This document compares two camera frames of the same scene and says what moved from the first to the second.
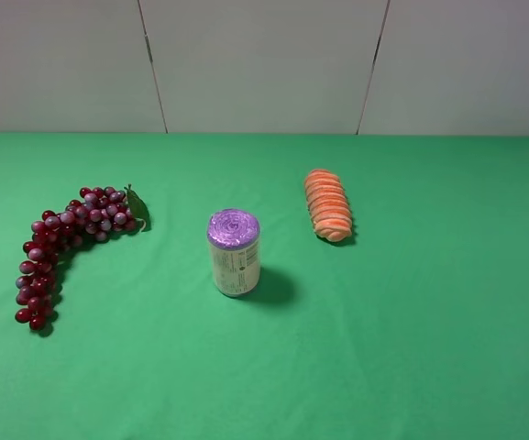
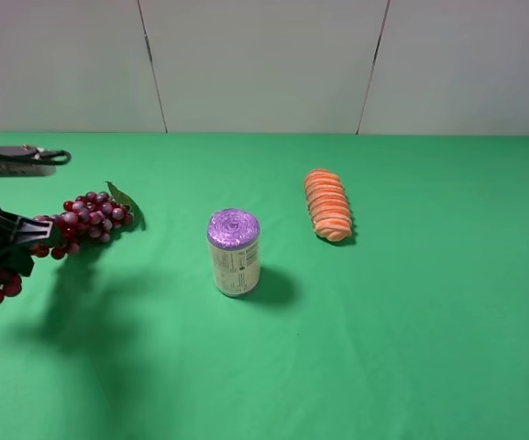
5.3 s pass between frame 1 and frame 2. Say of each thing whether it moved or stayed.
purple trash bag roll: stayed
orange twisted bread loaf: stayed
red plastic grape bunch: moved
